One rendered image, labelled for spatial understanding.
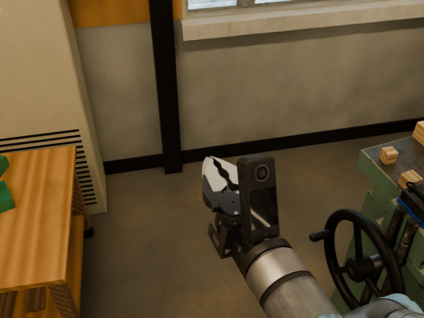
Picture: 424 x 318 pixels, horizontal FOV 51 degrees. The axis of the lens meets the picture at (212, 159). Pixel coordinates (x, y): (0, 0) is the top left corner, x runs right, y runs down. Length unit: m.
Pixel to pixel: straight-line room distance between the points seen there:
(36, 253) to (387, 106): 2.07
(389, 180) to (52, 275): 1.02
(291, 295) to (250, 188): 0.14
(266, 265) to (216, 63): 1.75
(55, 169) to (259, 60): 1.11
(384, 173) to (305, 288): 0.75
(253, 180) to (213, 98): 1.78
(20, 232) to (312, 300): 1.26
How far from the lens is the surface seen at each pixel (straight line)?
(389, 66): 2.66
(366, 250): 1.45
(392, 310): 0.65
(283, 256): 0.57
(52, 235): 1.61
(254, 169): 0.57
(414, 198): 1.07
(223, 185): 0.66
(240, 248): 0.64
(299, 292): 0.54
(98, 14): 2.05
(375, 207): 1.33
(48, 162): 1.88
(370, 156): 1.30
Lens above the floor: 1.70
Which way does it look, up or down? 41 degrees down
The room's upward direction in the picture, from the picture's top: straight up
